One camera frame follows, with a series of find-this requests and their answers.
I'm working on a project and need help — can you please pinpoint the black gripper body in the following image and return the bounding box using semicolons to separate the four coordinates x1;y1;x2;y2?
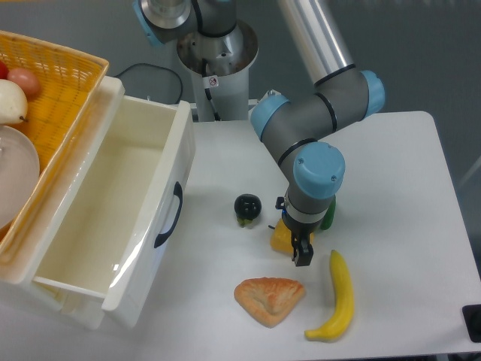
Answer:
275;196;318;240

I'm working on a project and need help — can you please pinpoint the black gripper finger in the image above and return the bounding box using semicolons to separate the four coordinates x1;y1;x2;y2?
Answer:
291;235;313;267

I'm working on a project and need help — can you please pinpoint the yellow toy pepper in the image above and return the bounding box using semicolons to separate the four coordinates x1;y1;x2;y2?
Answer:
270;219;294;256

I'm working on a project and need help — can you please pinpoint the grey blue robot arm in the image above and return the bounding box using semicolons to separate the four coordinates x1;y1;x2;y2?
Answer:
134;1;385;266

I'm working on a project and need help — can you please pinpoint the green toy pepper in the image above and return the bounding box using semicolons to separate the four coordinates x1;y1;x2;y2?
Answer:
319;197;337;230

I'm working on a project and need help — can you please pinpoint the yellow toy banana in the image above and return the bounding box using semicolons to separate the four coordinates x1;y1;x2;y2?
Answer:
304;250;355;341

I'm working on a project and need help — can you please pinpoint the dark purple toy mangosteen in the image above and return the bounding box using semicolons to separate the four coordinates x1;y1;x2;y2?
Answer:
234;193;262;227

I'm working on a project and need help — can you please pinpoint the orange toy pastry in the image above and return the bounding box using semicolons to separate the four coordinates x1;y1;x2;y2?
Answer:
234;278;305;328

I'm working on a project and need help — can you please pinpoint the black device at edge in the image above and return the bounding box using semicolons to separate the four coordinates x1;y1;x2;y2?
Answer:
462;304;481;343

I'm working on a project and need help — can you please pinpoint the white plastic drawer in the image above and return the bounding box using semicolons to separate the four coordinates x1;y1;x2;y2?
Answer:
35;96;195;328

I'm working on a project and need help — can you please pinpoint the yellow woven basket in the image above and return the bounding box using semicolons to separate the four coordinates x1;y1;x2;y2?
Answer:
1;31;109;263

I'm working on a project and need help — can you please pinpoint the white drawer cabinet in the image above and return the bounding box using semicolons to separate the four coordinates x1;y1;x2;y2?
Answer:
1;77;125;329

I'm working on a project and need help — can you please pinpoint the white round plate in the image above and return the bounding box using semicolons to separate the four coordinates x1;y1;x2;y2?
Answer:
1;126;40;228

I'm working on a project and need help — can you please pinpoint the pink toy fruit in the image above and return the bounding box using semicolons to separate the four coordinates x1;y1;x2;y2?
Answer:
7;68;41;97

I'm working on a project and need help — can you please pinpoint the white toy pear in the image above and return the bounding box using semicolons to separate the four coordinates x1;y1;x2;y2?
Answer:
0;79;28;125

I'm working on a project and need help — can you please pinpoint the red toy fruit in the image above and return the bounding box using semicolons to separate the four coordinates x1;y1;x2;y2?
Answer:
0;61;9;80

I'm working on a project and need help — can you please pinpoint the black drawer handle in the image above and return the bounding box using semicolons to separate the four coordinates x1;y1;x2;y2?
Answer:
153;181;184;249

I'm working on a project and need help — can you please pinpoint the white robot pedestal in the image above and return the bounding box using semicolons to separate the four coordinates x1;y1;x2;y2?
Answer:
177;20;259;122

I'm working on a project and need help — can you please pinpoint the black cable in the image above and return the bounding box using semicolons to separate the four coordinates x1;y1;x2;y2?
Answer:
113;62;183;105

